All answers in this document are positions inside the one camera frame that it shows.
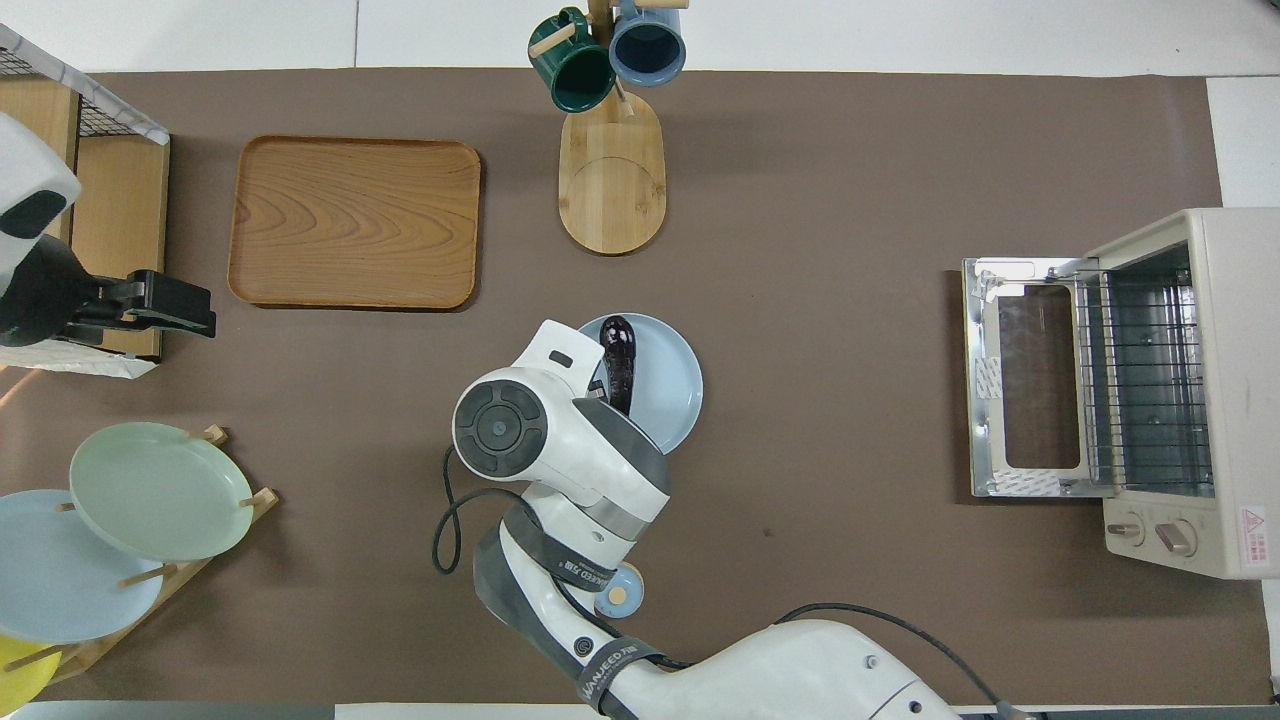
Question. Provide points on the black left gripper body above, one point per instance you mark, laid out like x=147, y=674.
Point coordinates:
x=35, y=295

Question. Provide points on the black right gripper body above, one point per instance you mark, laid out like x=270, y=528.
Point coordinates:
x=598, y=392

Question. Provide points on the dark purple eggplant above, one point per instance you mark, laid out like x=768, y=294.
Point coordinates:
x=620, y=365

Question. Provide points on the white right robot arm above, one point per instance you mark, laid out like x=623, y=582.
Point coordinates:
x=560, y=450

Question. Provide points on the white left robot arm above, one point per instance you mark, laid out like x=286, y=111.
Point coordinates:
x=30, y=160

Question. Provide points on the silver oven knob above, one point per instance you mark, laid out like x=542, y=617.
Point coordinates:
x=1127, y=529
x=1176, y=538

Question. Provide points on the beige toaster oven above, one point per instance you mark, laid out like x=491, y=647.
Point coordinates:
x=1240, y=350

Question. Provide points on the pale green plate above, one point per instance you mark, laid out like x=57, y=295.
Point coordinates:
x=160, y=490

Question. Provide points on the wooden serving tray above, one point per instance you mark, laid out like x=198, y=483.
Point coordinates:
x=350, y=220

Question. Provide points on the wooden plate rack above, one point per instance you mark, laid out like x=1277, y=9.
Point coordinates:
x=265, y=500

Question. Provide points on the wooden mug tree stand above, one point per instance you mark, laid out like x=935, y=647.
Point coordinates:
x=612, y=190

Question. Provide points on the brown table mat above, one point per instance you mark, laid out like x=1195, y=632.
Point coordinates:
x=850, y=450

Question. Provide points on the light blue racked plate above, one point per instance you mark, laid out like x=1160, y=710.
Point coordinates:
x=60, y=590

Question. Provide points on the dark green mug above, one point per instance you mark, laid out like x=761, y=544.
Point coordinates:
x=575, y=82

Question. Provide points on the blue grey mug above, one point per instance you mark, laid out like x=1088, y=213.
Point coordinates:
x=647, y=55

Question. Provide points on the yellow plate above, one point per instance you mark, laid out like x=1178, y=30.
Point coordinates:
x=20, y=680

